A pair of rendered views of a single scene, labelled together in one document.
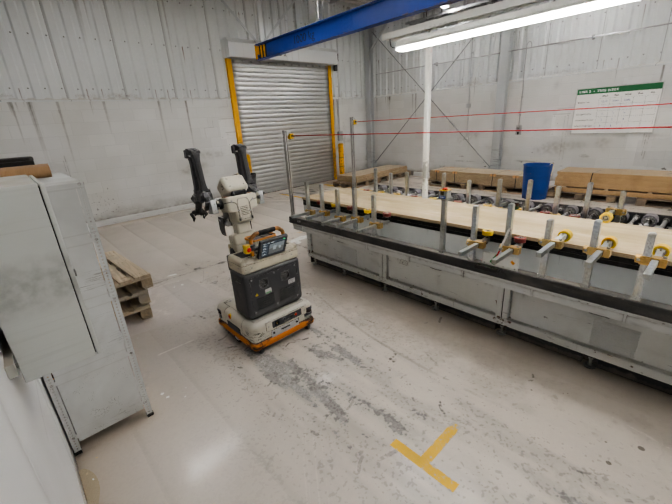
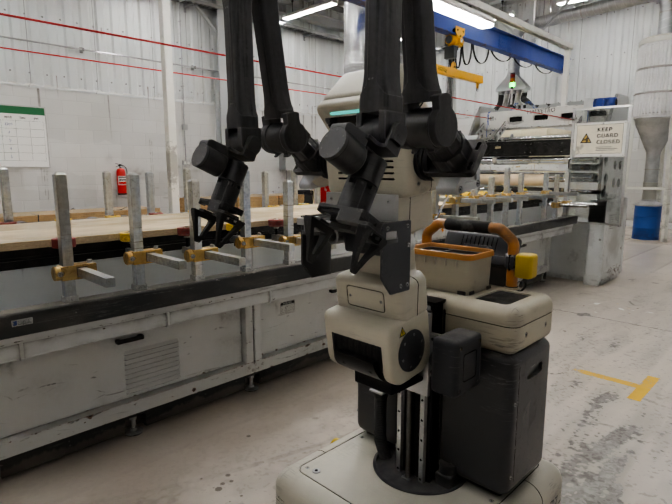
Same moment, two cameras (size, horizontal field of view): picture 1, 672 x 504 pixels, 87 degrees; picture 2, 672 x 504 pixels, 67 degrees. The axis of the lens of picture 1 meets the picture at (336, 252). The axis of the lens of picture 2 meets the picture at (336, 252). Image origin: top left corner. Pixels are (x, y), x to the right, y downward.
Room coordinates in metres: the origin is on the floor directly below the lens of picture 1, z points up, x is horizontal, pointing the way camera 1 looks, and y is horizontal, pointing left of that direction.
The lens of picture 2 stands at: (3.21, 2.06, 1.16)
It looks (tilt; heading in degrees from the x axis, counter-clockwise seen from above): 9 degrees down; 266
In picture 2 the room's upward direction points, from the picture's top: straight up
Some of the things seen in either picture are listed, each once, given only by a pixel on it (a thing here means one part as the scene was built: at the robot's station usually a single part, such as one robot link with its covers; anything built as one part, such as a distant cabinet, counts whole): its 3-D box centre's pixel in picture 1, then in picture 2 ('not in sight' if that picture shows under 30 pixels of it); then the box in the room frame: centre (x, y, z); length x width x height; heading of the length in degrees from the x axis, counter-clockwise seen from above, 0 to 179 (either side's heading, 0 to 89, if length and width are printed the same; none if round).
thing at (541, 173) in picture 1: (536, 180); not in sight; (7.38, -4.27, 0.36); 0.59 x 0.57 x 0.73; 132
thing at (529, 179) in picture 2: not in sight; (528, 179); (0.79, -3.36, 1.05); 1.43 x 0.12 x 0.12; 132
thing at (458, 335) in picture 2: not in sight; (405, 358); (2.96, 0.84, 0.68); 0.28 x 0.27 x 0.25; 132
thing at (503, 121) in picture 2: not in sight; (538, 187); (0.57, -3.55, 0.95); 1.65 x 0.70 x 1.90; 132
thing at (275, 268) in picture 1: (264, 272); (440, 359); (2.81, 0.62, 0.59); 0.55 x 0.34 x 0.83; 132
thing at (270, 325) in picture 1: (286, 317); not in sight; (2.65, 0.45, 0.23); 0.41 x 0.02 x 0.08; 132
